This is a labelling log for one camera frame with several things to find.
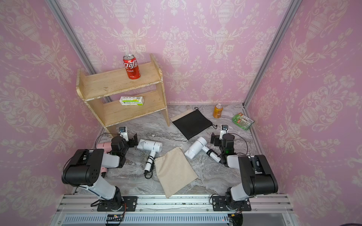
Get white hair dryer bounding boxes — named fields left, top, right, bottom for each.
left=185, top=137, right=221, bottom=163
left=137, top=139, right=163, bottom=179

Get beige linen drawstring bag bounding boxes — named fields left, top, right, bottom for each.
left=155, top=147, right=198, bottom=198

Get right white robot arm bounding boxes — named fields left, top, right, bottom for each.
left=209, top=133, right=279, bottom=212

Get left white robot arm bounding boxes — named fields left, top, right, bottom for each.
left=62, top=134, right=138, bottom=212

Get pink hair dryer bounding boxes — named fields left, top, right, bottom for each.
left=96, top=142, right=112, bottom=178

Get green snack packet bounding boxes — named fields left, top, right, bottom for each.
left=232, top=113, right=254, bottom=131

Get orange drink can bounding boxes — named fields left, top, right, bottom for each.
left=213, top=104, right=223, bottom=118

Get white green small box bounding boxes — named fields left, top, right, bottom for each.
left=119, top=97, right=144, bottom=106

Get wooden two-tier shelf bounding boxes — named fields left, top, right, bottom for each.
left=76, top=54, right=170, bottom=134

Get beige pouch under black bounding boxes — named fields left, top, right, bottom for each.
left=170, top=109, right=193, bottom=122

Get red cola can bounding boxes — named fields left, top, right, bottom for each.
left=123, top=54, right=140, bottom=80

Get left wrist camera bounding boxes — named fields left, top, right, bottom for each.
left=118, top=127, right=129, bottom=141

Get black drawstring pouch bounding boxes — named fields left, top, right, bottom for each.
left=172, top=107, right=218, bottom=140

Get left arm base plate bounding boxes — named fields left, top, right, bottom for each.
left=97, top=196, right=138, bottom=212

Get aluminium front rail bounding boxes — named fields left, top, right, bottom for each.
left=51, top=194, right=298, bottom=226

